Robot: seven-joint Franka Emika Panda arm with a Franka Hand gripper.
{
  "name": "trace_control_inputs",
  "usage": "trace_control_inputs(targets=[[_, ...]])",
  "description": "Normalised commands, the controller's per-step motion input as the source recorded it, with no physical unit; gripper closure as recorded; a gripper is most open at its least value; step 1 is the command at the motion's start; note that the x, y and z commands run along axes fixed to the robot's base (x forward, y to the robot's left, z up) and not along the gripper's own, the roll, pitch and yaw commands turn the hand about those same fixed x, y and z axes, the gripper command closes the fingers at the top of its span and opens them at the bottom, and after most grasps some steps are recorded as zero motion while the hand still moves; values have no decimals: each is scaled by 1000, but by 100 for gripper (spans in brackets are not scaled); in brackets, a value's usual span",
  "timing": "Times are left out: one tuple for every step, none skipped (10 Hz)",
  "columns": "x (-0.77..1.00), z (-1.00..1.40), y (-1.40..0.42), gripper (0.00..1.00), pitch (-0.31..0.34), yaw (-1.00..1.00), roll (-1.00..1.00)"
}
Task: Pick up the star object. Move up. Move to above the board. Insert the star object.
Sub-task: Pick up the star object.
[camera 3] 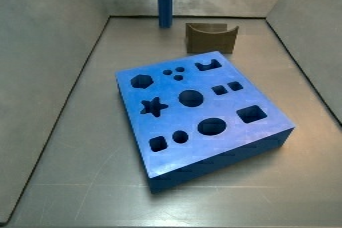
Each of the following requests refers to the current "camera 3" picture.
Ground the blue star peg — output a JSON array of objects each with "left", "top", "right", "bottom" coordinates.
[{"left": 158, "top": 0, "right": 172, "bottom": 28}]

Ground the blue shape sorting board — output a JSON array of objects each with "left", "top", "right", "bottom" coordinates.
[{"left": 115, "top": 52, "right": 295, "bottom": 193}]

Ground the black curved holder stand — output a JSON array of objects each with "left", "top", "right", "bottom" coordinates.
[{"left": 186, "top": 23, "right": 239, "bottom": 54}]

